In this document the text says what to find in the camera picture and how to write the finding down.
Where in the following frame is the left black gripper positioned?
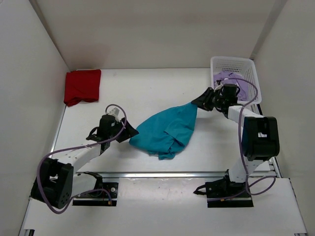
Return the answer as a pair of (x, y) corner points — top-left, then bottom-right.
(108, 117), (139, 143)

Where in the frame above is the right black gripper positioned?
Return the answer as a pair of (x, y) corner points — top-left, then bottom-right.
(192, 88), (226, 112)

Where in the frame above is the teal t shirt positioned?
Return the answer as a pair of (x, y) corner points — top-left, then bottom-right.
(129, 103), (198, 160)

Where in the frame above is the red t shirt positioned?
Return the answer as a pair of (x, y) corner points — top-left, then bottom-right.
(63, 69), (101, 107)

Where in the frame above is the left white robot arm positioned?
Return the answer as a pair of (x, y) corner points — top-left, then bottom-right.
(31, 114), (138, 209)

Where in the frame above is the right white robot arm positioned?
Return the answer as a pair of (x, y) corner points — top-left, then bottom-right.
(192, 84), (280, 202)

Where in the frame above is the lavender cloth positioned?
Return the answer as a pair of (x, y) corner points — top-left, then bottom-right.
(213, 71), (249, 101)

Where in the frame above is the white plastic basket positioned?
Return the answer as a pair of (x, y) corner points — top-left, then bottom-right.
(210, 56), (262, 104)

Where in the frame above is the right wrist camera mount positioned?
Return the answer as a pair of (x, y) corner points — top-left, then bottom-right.
(214, 84), (223, 91)

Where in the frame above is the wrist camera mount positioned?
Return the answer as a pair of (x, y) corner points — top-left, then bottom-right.
(106, 107), (120, 122)
(214, 84), (223, 91)

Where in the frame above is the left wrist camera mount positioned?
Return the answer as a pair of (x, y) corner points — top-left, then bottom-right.
(106, 107), (120, 122)

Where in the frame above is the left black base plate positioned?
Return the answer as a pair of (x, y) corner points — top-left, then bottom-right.
(72, 178), (119, 207)

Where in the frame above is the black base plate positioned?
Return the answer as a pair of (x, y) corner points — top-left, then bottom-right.
(72, 178), (119, 207)
(193, 179), (254, 208)

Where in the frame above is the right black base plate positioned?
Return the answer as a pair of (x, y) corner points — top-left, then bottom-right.
(193, 179), (254, 208)

